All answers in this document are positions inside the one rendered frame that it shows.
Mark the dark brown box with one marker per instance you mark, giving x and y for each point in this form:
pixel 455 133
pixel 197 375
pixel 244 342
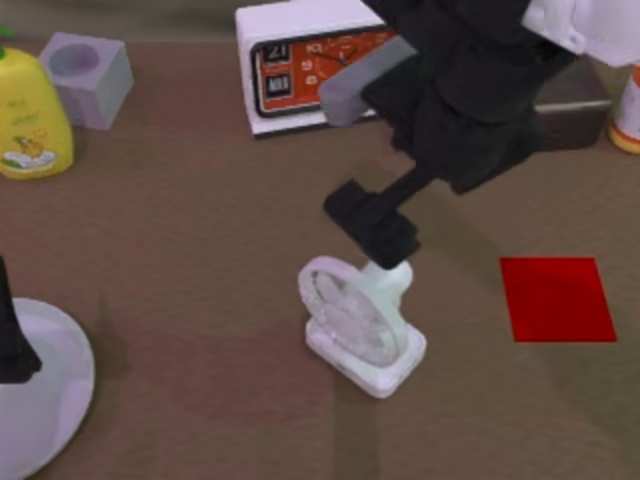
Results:
pixel 575 117

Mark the gray cube holder with hole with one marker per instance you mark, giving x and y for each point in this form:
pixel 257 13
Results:
pixel 95 85

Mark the small white desk fan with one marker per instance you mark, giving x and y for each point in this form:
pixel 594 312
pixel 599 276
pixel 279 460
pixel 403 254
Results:
pixel 360 325

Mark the gray wrist camera box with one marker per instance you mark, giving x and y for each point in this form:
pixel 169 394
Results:
pixel 350 95

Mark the white orange bottle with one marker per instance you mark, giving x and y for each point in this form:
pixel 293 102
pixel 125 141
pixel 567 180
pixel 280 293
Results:
pixel 629 115

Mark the red square mat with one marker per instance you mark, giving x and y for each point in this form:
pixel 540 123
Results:
pixel 557 300

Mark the yellow plastic bottle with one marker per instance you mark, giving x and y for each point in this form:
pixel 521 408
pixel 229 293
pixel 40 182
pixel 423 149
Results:
pixel 30 120

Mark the white clock orange face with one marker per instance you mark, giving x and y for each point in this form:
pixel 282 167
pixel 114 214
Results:
pixel 280 55

